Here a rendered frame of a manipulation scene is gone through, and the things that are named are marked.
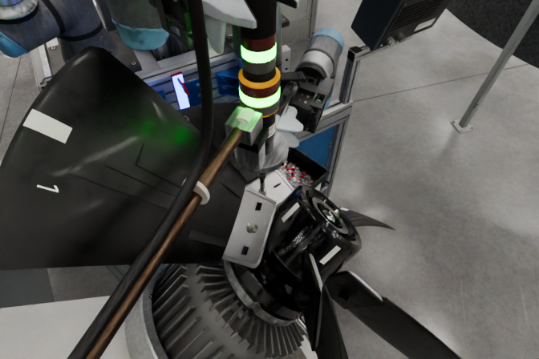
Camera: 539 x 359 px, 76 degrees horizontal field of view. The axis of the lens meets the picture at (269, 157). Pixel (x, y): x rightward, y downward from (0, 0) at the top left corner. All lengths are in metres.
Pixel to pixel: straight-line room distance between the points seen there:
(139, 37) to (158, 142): 0.24
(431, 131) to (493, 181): 0.46
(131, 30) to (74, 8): 0.49
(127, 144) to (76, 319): 0.25
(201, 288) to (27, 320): 0.19
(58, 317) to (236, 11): 0.40
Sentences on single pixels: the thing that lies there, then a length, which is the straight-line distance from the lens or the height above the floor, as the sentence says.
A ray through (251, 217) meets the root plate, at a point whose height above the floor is 1.26.
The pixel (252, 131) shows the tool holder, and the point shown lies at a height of 1.39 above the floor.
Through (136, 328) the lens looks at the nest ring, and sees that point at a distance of 0.52.
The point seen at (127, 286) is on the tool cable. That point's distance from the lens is 0.27.
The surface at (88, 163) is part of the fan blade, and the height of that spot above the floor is 1.40.
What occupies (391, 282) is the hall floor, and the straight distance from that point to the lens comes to 1.83.
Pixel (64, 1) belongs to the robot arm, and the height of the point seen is 1.23.
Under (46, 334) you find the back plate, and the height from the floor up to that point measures 1.21.
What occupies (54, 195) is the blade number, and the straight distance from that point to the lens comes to 0.32.
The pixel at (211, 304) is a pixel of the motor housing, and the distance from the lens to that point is 0.48.
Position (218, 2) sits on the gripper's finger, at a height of 1.51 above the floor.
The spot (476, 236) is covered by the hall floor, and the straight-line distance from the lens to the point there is 2.11.
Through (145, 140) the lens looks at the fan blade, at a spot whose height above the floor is 1.38.
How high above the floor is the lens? 1.64
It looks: 51 degrees down
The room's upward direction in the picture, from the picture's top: straight up
